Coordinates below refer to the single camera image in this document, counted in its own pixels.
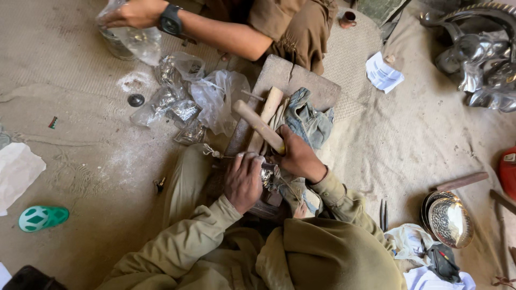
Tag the person's right hand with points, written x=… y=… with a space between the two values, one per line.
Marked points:
x=300 y=161

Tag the person's left hand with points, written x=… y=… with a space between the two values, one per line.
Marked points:
x=242 y=185

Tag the person's left fingers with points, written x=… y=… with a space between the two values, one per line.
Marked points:
x=246 y=160

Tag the person's right fingers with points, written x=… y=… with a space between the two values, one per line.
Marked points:
x=287 y=137

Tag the small silver metal piece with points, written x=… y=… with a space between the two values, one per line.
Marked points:
x=267 y=174

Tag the blue denim cloth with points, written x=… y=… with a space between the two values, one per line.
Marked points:
x=310 y=121

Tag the pale wooden stick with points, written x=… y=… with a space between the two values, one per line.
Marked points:
x=269 y=106

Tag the dark wooden work block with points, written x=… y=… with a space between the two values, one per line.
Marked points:
x=264 y=205

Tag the thin metal rod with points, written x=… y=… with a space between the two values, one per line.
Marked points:
x=252 y=95

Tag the grey stone slab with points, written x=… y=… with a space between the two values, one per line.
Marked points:
x=298 y=80

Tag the plastic bag of silver pieces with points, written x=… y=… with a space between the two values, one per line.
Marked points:
x=183 y=112
x=191 y=133
x=173 y=68
x=155 y=106

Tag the large translucent plastic bag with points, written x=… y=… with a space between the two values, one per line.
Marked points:
x=217 y=98

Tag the person's foot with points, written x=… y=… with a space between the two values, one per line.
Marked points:
x=300 y=210

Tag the beige woven mat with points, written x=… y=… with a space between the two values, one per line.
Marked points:
x=352 y=68

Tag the folded white printed paper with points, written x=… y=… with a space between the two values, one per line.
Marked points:
x=383 y=74

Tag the person's khaki clothing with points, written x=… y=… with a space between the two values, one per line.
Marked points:
x=314 y=257

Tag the metal tweezers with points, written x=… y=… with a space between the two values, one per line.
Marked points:
x=383 y=215

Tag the black round lid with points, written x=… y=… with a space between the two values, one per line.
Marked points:
x=136 y=100

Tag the small brown clay cup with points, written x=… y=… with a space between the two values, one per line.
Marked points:
x=347 y=19

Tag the green patterned cloth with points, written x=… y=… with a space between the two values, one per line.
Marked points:
x=379 y=10

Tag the black wristwatch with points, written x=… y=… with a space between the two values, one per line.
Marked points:
x=171 y=21

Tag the white plastic bag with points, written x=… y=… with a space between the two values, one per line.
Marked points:
x=407 y=241

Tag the clear plastic bag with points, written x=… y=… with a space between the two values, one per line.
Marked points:
x=139 y=42

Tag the round metal tin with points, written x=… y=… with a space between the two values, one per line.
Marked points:
x=115 y=46

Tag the brown wooden rod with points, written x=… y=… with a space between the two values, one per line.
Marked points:
x=461 y=181

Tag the stack of engraved metal bowls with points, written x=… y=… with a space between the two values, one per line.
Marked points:
x=449 y=221

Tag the small red green wrapper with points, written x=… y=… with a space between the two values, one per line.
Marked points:
x=53 y=122

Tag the white striped cloth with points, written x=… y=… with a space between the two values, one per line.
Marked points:
x=427 y=280

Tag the black cloth pouch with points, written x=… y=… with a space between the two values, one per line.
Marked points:
x=443 y=264

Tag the heap of shiny metal ornaments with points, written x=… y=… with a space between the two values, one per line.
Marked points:
x=479 y=56

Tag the green white rubber sandal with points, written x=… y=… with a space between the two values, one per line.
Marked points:
x=42 y=218

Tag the red container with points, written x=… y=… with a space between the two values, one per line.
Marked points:
x=508 y=173

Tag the white crumpled paper sheet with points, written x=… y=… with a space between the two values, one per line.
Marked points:
x=18 y=173

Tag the long thin wooden stick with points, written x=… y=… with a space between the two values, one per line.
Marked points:
x=502 y=241

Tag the black bag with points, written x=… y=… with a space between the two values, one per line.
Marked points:
x=32 y=278

